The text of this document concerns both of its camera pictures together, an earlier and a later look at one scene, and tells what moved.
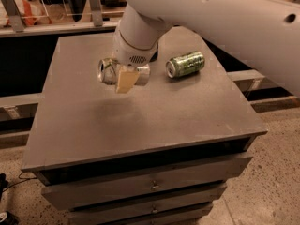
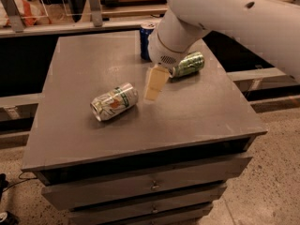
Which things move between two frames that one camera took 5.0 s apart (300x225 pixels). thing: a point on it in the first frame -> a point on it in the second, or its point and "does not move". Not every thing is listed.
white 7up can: [109, 67] -> [108, 104]
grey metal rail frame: [17, 28] does not move
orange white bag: [31, 13] does not move
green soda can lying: [185, 65] does not move
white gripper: [132, 54] -> [161, 54]
